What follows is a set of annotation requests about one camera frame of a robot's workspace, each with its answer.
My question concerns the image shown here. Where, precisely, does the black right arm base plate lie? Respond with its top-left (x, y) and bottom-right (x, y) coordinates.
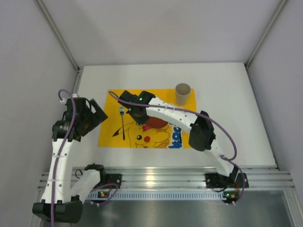
top-left (205, 173), bottom-right (249, 189)

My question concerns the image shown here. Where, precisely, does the blue metallic fork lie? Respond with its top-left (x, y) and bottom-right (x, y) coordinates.
top-left (119, 106), bottom-right (125, 140)

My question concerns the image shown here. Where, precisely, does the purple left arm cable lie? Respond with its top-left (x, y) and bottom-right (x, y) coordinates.
top-left (50, 89), bottom-right (119, 227)

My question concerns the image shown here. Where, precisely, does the right aluminium corner post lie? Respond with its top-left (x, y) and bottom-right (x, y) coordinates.
top-left (244, 0), bottom-right (289, 69)

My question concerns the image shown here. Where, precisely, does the slotted grey cable duct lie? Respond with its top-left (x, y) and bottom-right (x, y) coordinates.
top-left (47, 191), bottom-right (229, 201)

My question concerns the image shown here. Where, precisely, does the red-orange plate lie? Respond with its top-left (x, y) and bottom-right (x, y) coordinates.
top-left (145, 117), bottom-right (168, 129)

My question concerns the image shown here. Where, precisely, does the beige paper cup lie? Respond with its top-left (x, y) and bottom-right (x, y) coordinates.
top-left (175, 83), bottom-right (191, 106)

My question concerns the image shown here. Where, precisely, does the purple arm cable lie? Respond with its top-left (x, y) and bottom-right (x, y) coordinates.
top-left (108, 91), bottom-right (246, 205)
top-left (50, 89), bottom-right (119, 227)

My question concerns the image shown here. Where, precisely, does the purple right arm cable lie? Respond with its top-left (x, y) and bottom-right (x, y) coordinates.
top-left (108, 91), bottom-right (246, 205)

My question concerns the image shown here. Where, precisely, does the left aluminium corner post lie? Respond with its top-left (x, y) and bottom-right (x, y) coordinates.
top-left (34, 0), bottom-right (80, 71)

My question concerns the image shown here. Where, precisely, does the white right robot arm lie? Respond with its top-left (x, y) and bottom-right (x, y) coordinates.
top-left (117, 90), bottom-right (248, 189)

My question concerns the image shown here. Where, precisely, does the aluminium corner post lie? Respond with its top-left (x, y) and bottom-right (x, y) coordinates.
top-left (244, 0), bottom-right (289, 69)
top-left (34, 0), bottom-right (80, 71)

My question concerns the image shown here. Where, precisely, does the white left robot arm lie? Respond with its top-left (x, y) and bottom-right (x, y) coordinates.
top-left (32, 94), bottom-right (107, 225)

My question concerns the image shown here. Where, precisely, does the yellow Pikachu cloth placemat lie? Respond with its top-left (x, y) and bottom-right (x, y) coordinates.
top-left (98, 94), bottom-right (190, 148)

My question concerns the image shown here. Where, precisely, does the aluminium mounting rail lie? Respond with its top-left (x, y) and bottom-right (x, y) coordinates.
top-left (37, 166), bottom-right (294, 190)

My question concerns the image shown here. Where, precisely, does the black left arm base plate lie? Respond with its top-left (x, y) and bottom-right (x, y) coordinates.
top-left (93, 174), bottom-right (122, 189)

